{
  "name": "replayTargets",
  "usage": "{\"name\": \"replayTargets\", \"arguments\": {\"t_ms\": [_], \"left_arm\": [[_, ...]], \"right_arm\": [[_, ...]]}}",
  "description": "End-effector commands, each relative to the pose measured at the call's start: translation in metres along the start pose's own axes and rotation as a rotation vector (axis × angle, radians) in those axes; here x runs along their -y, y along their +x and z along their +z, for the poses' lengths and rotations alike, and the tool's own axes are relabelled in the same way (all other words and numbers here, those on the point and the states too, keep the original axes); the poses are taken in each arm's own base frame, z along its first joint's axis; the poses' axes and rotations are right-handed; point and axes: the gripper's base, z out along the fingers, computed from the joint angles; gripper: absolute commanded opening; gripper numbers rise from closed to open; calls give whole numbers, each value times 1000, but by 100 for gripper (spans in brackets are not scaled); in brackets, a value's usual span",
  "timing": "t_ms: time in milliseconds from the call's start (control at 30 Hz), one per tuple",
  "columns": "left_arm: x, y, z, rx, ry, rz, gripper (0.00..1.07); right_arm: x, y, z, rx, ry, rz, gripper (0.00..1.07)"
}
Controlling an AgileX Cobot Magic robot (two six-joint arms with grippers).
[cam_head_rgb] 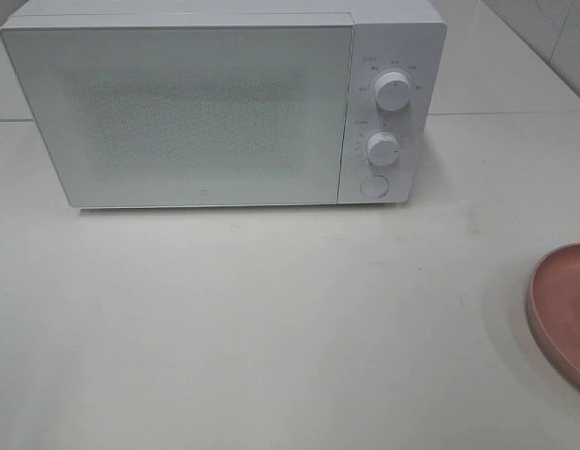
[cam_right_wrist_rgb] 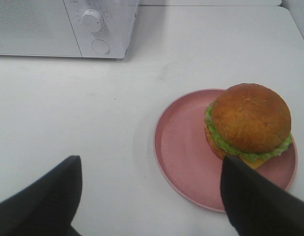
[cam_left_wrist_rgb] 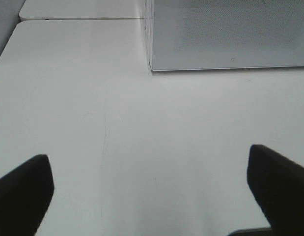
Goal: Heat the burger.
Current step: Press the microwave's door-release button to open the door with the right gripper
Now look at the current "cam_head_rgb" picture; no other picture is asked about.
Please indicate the white microwave door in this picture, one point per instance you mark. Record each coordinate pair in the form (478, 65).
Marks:
(181, 117)

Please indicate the lower white timer knob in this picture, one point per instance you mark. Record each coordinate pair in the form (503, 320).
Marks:
(382, 149)

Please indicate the pink round plate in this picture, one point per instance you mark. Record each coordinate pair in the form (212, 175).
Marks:
(553, 309)

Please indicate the upper white power knob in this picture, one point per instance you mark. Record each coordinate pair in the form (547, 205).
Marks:
(392, 90)

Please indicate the white microwave oven body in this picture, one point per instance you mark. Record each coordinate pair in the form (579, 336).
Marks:
(403, 35)

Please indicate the round white door button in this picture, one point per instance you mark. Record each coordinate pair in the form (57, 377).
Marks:
(375, 186)

